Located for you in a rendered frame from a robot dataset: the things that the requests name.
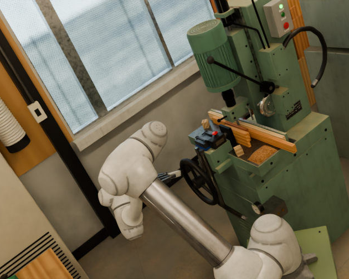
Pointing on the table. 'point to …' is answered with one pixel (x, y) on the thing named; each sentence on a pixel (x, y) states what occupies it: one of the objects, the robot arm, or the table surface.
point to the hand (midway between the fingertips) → (174, 174)
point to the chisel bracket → (239, 108)
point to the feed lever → (267, 87)
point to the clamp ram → (227, 133)
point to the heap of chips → (261, 154)
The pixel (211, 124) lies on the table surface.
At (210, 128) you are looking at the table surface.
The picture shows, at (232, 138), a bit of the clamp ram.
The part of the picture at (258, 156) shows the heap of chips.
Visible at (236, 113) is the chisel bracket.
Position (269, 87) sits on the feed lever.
